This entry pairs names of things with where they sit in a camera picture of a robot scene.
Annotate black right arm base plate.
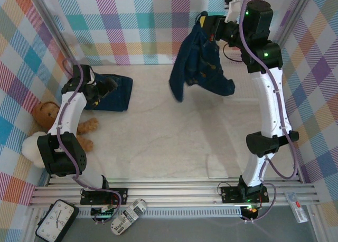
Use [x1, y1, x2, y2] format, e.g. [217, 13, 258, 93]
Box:
[220, 185, 270, 204]

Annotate right green circuit board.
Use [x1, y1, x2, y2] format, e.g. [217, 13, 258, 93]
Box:
[240, 203, 262, 220]

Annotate grey slotted cable duct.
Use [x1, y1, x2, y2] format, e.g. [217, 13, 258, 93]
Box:
[78, 209, 243, 218]

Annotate green circuit board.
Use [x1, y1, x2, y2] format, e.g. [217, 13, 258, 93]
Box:
[240, 203, 262, 220]
[91, 205, 120, 224]

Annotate aluminium extrusion frame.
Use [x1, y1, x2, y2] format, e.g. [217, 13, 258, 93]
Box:
[25, 64, 325, 242]

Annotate navy blue jeans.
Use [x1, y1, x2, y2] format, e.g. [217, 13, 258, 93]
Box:
[84, 72, 134, 113]

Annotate white plush bear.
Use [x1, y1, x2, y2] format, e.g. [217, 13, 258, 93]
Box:
[21, 131, 51, 169]

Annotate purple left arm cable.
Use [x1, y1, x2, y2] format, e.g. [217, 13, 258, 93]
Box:
[57, 57, 124, 224]

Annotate left green circuit board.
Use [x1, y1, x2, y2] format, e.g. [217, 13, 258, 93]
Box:
[91, 205, 120, 224]

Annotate black alarm clock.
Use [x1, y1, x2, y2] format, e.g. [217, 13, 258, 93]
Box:
[35, 199, 80, 241]

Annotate aluminium corner post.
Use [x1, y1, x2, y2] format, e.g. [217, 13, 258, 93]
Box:
[273, 0, 319, 67]
[30, 0, 85, 73]

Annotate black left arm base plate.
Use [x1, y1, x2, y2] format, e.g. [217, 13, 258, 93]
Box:
[80, 187, 129, 206]

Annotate brown teddy bear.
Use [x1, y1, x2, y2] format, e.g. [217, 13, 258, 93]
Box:
[33, 101, 100, 152]

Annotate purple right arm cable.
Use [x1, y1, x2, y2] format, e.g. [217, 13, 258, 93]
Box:
[237, 0, 299, 224]

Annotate clear box with red label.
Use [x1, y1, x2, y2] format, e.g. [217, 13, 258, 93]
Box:
[286, 191, 309, 224]

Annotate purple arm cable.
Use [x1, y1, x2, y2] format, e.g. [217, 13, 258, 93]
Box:
[237, 0, 299, 224]
[57, 57, 124, 224]

